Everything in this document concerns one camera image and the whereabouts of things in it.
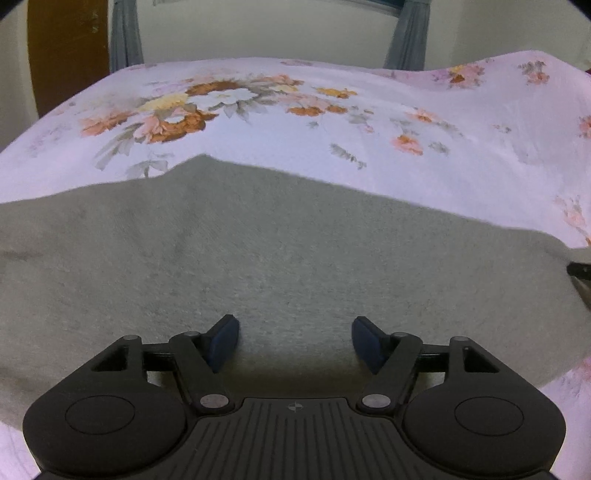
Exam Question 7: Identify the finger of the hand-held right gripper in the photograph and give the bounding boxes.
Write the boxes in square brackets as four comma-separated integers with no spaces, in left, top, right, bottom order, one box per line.
[566,261,591,311]

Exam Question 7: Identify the grey curtain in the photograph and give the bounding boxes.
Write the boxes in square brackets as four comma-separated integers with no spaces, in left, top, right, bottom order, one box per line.
[109,0,145,73]
[383,0,433,71]

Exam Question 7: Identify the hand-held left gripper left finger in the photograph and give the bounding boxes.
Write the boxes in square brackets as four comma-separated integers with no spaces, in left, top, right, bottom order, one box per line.
[90,315,241,415]

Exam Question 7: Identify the grey pants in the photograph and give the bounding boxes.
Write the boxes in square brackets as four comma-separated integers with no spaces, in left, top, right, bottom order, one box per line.
[0,154,591,428]

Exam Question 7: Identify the floral bed sheet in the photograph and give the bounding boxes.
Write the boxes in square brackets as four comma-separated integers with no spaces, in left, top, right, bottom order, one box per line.
[0,48,591,480]

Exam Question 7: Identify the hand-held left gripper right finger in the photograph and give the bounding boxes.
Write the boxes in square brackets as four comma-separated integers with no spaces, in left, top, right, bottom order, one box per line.
[351,316,503,414]

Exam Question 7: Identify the brown wooden door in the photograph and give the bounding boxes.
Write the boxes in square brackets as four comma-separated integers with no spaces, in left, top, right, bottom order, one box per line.
[27,0,112,119]

